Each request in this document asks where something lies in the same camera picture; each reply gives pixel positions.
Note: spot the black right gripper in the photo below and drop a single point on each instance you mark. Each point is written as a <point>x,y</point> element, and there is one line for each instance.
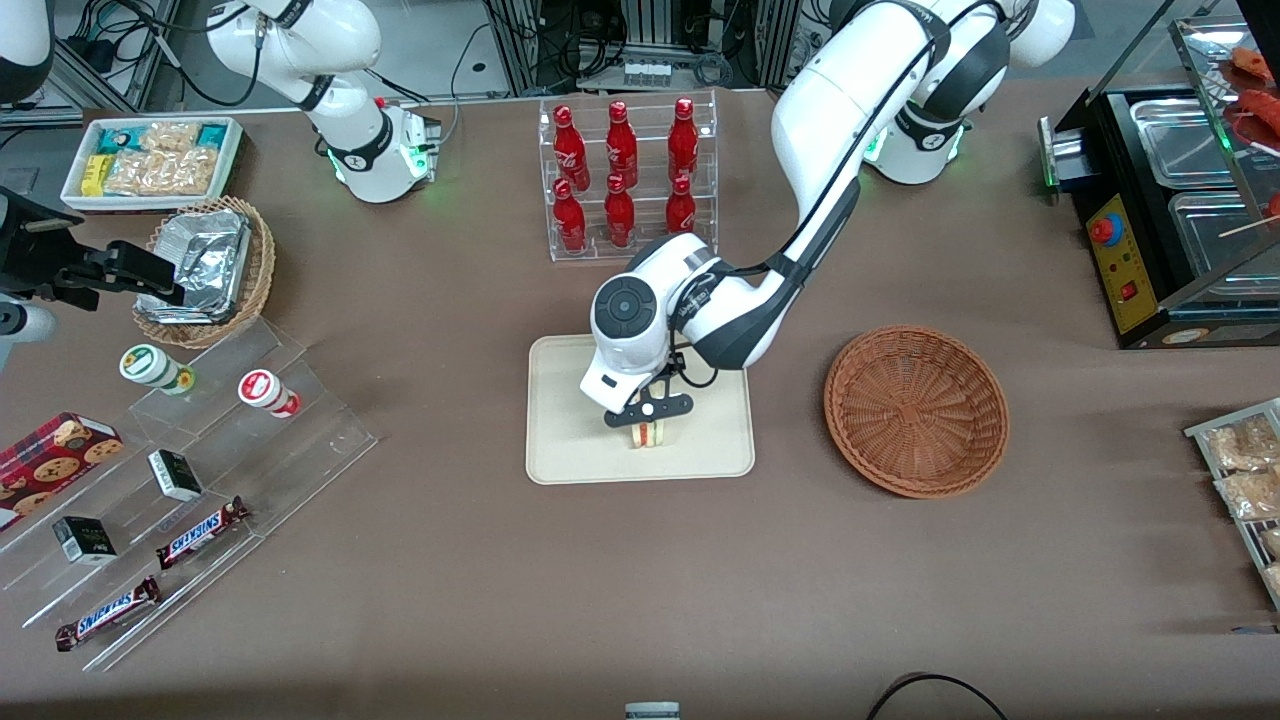
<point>37,256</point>

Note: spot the triangular sandwich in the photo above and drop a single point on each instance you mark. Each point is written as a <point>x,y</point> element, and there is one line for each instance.
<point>648,437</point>

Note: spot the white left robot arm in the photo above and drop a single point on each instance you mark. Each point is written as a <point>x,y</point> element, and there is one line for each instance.
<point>850,100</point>

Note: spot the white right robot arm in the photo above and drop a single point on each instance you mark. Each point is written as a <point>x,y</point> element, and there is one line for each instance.
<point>340,40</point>

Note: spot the cream plastic tray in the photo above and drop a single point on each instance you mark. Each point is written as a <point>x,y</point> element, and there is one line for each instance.
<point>570,440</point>

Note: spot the light wicker basket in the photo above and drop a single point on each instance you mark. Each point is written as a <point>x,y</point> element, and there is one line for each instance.
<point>262,270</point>

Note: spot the brown wicker basket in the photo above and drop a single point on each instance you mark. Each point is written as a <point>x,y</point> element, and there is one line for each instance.
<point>900,410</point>

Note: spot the white plastic snack bin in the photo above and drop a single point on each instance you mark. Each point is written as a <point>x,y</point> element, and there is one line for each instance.
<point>150,204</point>

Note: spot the green lid yogurt cup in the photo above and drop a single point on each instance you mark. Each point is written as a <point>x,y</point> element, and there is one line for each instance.
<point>142,363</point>

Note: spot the aluminium foil container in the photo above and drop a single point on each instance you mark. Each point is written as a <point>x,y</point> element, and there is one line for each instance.
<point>205,260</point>

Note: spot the yellow snack packet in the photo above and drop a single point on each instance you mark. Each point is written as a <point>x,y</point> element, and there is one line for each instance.
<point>96,175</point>

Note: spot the clear bag of crackers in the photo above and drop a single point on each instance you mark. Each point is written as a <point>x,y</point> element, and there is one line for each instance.
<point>1255,495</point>
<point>1245,445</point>
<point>165,175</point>
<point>170,136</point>
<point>1272,542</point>

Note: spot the teal snack packet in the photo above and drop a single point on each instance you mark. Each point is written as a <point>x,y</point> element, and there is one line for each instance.
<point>120,140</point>
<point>212,136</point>

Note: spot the red lid yogurt cup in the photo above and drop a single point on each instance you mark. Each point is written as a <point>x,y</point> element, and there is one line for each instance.
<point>258,386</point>

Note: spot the red cookie box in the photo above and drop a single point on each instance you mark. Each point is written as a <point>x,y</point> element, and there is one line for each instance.
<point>50,460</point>

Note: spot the red cola bottle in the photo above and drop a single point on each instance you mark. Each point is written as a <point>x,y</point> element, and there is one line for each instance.
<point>681,208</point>
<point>683,140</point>
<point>571,150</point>
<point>619,212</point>
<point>621,145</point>
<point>569,218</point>

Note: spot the clear acrylic bottle rack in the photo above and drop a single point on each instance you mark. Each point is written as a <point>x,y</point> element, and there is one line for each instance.
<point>596,215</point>

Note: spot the small black carton box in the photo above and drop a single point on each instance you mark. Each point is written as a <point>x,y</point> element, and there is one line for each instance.
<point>85,540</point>
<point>175,475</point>

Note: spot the clear acrylic stepped shelf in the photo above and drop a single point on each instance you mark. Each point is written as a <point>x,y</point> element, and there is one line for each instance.
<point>320,440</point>

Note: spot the Snickers chocolate bar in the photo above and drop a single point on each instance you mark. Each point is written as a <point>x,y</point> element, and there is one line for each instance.
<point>108,613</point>
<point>200,533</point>

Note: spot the grey device edge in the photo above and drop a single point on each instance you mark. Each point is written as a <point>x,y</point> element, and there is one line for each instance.
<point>652,712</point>

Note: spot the white connector block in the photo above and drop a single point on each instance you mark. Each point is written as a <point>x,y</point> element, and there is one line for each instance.
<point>645,73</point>

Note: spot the black food warmer display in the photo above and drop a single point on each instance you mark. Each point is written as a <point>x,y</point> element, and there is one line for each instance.
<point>1125,270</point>

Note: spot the stainless steel pan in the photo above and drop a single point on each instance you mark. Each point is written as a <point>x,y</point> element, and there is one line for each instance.
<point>1180,140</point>
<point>1215,235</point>

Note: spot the red fried food skewer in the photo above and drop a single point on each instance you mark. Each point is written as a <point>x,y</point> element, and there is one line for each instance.
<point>1254,64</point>
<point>1258,108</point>

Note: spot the aluminium frame rack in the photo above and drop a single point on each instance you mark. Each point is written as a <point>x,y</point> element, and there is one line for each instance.
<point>520,40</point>

